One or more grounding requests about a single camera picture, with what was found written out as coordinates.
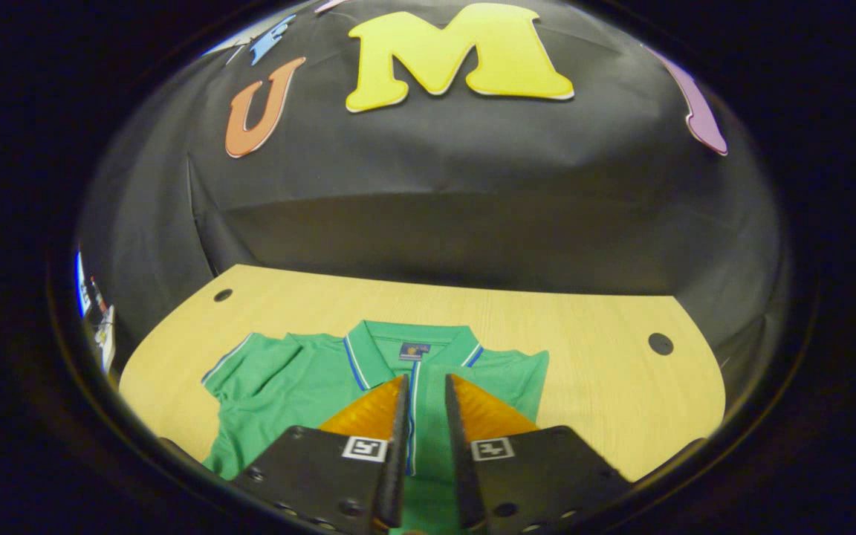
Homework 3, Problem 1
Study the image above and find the computer monitor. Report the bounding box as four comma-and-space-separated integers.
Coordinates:
74, 251, 91, 319

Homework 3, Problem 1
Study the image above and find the black backdrop cloth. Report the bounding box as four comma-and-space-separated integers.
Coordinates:
75, 0, 789, 387

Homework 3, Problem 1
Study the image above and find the white side desk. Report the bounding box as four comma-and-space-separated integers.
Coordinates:
94, 301, 117, 372

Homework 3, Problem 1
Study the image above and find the green T-shirt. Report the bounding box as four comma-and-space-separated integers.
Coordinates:
200, 320, 550, 535

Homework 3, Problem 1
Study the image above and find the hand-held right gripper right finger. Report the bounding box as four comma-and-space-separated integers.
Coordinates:
444, 373, 633, 535

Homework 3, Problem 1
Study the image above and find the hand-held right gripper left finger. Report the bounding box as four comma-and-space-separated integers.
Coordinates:
229, 374, 412, 535

